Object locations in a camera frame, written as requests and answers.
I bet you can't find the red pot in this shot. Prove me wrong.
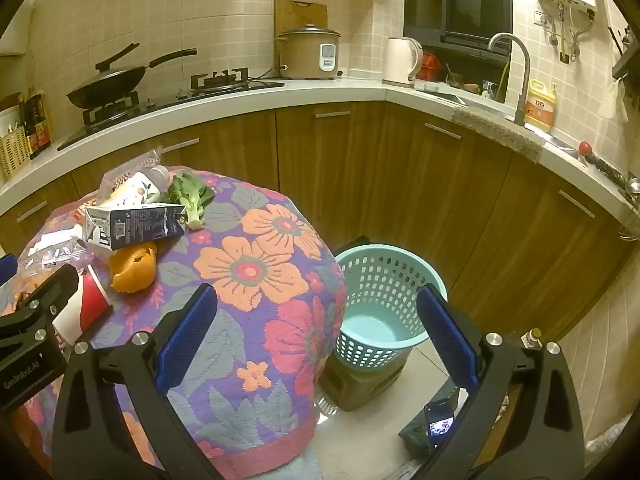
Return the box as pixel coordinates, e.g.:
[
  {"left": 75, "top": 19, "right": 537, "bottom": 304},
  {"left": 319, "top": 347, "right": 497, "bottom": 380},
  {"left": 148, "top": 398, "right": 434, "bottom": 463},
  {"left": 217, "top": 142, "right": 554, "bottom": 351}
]
[{"left": 416, "top": 51, "right": 443, "bottom": 82}]

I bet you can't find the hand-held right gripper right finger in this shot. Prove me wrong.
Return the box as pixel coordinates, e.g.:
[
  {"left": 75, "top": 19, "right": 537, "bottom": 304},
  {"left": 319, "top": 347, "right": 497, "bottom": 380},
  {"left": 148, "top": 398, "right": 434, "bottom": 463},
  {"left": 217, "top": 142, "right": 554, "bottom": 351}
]
[{"left": 415, "top": 284, "right": 586, "bottom": 480}]

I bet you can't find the white printed plastic bottle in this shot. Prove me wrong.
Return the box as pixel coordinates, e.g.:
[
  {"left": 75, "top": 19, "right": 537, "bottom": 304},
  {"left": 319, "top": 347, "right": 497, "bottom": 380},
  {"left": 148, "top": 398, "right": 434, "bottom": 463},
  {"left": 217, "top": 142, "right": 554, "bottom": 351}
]
[{"left": 112, "top": 165, "right": 171, "bottom": 208}]

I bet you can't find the black wok with lid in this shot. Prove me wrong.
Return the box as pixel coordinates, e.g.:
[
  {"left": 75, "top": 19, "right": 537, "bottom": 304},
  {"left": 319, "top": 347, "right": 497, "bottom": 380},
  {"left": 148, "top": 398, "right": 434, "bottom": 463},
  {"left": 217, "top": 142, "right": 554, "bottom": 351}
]
[{"left": 66, "top": 42, "right": 198, "bottom": 111}]

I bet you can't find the dark window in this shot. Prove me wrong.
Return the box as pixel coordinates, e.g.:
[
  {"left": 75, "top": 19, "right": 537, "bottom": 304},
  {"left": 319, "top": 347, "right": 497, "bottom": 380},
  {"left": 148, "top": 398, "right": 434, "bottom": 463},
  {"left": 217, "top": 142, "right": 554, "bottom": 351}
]
[{"left": 402, "top": 0, "right": 515, "bottom": 63}]

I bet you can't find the clear printed plastic bag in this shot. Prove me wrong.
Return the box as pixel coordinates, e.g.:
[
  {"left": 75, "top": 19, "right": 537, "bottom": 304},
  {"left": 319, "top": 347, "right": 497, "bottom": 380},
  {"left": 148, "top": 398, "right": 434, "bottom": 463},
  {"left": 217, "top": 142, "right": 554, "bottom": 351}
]
[
  {"left": 17, "top": 225, "right": 93, "bottom": 281},
  {"left": 97, "top": 147, "right": 166, "bottom": 206}
]

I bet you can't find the green bok choy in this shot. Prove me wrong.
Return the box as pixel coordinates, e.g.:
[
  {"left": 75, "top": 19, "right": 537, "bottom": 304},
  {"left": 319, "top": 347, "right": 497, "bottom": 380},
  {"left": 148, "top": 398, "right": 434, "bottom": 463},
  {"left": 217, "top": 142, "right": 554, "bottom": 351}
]
[{"left": 165, "top": 172, "right": 217, "bottom": 232}]

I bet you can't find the yellow detergent bottle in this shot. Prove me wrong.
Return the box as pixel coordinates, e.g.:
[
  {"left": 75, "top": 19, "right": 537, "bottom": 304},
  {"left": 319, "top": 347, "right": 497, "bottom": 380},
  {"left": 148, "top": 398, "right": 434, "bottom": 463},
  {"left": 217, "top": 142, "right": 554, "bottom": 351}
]
[{"left": 525, "top": 79, "right": 558, "bottom": 131}]

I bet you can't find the grey dish towel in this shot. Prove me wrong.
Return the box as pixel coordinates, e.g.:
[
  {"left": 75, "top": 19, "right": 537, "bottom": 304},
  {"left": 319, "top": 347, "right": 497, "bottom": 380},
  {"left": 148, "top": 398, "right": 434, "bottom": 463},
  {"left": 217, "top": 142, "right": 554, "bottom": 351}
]
[{"left": 452, "top": 107, "right": 546, "bottom": 163}]

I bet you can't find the steel kitchen faucet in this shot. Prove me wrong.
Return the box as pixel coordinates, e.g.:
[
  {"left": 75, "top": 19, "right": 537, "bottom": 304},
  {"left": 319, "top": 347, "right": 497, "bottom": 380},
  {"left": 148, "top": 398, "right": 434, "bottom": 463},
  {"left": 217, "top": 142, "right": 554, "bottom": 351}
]
[{"left": 487, "top": 32, "right": 532, "bottom": 127}]

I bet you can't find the orange peel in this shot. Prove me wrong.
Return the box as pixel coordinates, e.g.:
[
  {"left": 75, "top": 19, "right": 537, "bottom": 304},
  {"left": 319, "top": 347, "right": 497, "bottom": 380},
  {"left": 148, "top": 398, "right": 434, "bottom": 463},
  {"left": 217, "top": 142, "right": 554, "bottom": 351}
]
[{"left": 109, "top": 241, "right": 158, "bottom": 293}]

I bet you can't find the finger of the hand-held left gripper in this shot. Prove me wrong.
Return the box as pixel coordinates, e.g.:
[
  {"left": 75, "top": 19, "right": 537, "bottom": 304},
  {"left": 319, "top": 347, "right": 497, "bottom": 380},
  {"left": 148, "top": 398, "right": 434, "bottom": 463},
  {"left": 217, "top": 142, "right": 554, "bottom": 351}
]
[
  {"left": 0, "top": 254, "right": 22, "bottom": 288},
  {"left": 0, "top": 262, "right": 81, "bottom": 348}
]

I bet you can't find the dark blue milk carton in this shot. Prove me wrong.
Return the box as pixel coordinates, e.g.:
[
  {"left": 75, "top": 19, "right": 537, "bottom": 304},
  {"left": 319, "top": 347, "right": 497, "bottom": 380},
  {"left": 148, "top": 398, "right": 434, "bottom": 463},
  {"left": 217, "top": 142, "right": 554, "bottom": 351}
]
[{"left": 84, "top": 201, "right": 187, "bottom": 252}]

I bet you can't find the red paper cup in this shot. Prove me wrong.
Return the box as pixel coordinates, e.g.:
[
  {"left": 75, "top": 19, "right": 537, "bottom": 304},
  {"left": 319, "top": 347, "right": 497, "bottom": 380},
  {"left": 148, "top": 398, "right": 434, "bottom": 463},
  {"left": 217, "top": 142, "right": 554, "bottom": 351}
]
[{"left": 50, "top": 262, "right": 113, "bottom": 346}]

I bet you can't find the black smartphone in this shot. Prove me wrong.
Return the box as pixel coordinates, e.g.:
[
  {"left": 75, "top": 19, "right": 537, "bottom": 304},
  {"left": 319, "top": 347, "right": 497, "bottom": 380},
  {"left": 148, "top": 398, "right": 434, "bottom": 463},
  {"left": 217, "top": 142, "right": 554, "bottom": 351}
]
[{"left": 424, "top": 399, "right": 456, "bottom": 453}]

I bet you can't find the beige rice cooker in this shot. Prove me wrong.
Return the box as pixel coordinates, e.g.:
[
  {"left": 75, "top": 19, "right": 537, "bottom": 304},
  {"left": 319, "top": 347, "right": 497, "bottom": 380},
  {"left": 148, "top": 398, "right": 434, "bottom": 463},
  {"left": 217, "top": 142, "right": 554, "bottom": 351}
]
[{"left": 276, "top": 23, "right": 343, "bottom": 81}]

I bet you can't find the white electric kettle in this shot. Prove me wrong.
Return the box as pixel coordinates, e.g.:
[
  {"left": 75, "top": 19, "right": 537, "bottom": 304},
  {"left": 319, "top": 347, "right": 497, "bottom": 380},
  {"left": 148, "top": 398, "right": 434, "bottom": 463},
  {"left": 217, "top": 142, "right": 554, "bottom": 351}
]
[{"left": 382, "top": 36, "right": 424, "bottom": 89}]

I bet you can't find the wooden cutting board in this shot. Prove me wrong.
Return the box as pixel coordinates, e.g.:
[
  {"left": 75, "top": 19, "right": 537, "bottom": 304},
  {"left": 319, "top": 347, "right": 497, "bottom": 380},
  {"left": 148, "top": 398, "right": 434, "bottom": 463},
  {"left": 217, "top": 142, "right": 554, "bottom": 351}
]
[{"left": 273, "top": 0, "right": 328, "bottom": 68}]

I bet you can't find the teal plastic basket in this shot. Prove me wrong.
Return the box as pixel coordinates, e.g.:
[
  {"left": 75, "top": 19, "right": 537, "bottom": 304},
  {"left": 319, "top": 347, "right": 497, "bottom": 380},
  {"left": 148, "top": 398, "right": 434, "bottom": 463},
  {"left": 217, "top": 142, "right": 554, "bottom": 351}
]
[{"left": 332, "top": 244, "right": 448, "bottom": 372}]

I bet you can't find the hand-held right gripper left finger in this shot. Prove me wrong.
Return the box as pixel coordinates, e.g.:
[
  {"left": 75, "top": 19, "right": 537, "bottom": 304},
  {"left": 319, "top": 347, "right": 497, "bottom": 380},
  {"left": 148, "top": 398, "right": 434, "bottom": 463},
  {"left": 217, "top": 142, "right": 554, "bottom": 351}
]
[{"left": 51, "top": 282, "right": 226, "bottom": 480}]

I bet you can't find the floral tablecloth table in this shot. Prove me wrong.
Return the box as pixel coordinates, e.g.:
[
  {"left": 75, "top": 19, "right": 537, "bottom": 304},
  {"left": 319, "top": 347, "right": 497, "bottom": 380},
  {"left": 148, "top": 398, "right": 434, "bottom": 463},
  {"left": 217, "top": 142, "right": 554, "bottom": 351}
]
[{"left": 0, "top": 167, "right": 348, "bottom": 480}]

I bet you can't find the wooden kitchen cabinet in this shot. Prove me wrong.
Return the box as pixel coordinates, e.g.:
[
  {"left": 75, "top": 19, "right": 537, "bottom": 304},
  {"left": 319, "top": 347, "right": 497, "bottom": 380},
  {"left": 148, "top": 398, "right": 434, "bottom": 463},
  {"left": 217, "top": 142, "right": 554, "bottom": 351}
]
[{"left": 0, "top": 100, "right": 636, "bottom": 356}]

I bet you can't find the beige utensil basket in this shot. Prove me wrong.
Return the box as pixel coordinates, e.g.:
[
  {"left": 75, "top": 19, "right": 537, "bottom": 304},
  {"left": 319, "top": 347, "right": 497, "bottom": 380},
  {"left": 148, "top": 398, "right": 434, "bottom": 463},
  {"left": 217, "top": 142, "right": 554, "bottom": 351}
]
[{"left": 0, "top": 125, "right": 32, "bottom": 178}]

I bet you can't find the black gas stove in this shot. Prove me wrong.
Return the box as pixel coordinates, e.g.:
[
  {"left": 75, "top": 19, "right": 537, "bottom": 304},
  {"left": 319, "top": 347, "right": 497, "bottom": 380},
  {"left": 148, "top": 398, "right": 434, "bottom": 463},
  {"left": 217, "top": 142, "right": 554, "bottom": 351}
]
[{"left": 56, "top": 67, "right": 286, "bottom": 152}]

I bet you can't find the dark green box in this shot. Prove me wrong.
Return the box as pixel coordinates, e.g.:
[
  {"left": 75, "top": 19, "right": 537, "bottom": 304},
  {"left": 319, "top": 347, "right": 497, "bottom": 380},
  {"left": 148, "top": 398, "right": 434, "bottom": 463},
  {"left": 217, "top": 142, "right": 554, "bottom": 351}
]
[{"left": 398, "top": 422, "right": 432, "bottom": 457}]

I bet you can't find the dark green stool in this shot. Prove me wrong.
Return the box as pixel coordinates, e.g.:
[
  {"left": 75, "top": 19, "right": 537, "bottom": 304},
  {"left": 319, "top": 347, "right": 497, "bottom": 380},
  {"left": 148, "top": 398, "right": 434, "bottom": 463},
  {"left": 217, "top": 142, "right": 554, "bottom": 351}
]
[{"left": 317, "top": 345, "right": 416, "bottom": 411}]

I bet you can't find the dark sauce bottle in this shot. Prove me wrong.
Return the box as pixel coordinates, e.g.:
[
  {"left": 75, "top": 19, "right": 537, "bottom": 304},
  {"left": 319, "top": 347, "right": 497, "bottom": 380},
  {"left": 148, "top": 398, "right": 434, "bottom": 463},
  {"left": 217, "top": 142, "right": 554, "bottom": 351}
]
[
  {"left": 35, "top": 91, "right": 53, "bottom": 151},
  {"left": 24, "top": 94, "right": 41, "bottom": 160}
]

